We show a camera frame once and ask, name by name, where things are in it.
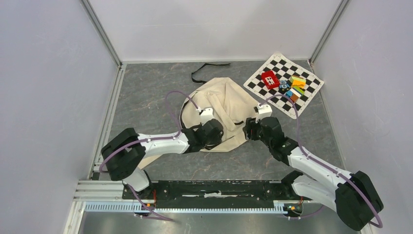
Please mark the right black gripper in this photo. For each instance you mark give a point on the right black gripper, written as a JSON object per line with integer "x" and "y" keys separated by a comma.
{"x": 251, "y": 125}

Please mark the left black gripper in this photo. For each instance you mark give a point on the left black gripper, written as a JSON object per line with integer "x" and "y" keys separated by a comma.
{"x": 216, "y": 140}

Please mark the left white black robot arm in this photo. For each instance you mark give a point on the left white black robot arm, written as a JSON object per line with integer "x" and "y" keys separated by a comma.
{"x": 123, "y": 154}

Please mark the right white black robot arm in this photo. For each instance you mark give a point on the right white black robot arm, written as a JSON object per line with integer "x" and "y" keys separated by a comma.
{"x": 351, "y": 195}

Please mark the blue orange toy block stack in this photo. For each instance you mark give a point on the blue orange toy block stack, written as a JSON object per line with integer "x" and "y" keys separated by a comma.
{"x": 293, "y": 94}

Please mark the blue owl toy figure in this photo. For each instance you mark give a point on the blue owl toy figure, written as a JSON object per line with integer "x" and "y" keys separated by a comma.
{"x": 284, "y": 86}

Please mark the red toy block house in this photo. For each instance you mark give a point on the red toy block house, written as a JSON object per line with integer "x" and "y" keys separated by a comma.
{"x": 270, "y": 80}

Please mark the green orange toy block stack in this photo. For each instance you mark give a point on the green orange toy block stack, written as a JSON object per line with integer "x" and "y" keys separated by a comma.
{"x": 297, "y": 83}

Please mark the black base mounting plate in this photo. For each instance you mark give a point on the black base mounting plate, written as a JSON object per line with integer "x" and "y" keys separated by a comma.
{"x": 218, "y": 194}

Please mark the black white checkerboard mat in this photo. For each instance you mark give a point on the black white checkerboard mat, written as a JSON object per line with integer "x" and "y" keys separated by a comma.
{"x": 284, "y": 69}

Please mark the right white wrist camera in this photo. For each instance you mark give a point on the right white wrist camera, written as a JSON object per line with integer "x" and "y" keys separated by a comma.
{"x": 263, "y": 111}

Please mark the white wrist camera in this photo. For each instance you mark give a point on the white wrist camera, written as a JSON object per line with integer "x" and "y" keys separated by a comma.
{"x": 263, "y": 111}
{"x": 205, "y": 114}

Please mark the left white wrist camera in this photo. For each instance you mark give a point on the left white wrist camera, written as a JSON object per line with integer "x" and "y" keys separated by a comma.
{"x": 205, "y": 114}

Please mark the white slotted cable duct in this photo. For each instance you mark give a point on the white slotted cable duct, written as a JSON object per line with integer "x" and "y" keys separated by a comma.
{"x": 136, "y": 208}

